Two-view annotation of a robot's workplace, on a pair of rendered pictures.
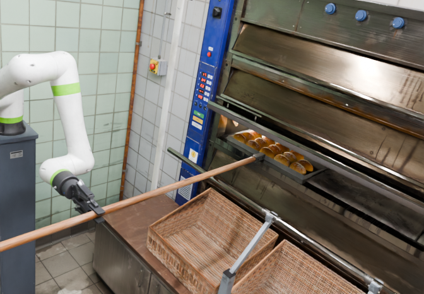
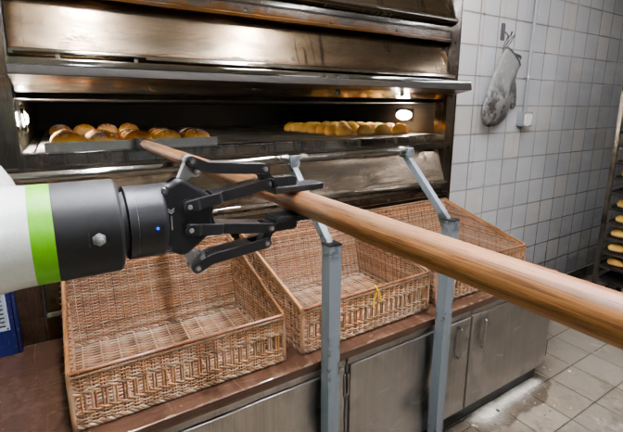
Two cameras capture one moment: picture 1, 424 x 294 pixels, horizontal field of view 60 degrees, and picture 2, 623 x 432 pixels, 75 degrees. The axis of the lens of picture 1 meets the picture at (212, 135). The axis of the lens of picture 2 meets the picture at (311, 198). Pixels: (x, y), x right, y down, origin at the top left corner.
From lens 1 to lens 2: 1.47 m
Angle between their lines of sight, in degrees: 69
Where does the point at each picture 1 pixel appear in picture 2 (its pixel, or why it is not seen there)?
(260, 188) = not seen: hidden behind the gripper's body
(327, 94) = (216, 2)
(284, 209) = not seen: hidden behind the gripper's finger
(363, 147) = (283, 57)
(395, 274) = (348, 176)
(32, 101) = not seen: outside the picture
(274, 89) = (122, 16)
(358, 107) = (260, 9)
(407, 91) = not seen: outside the picture
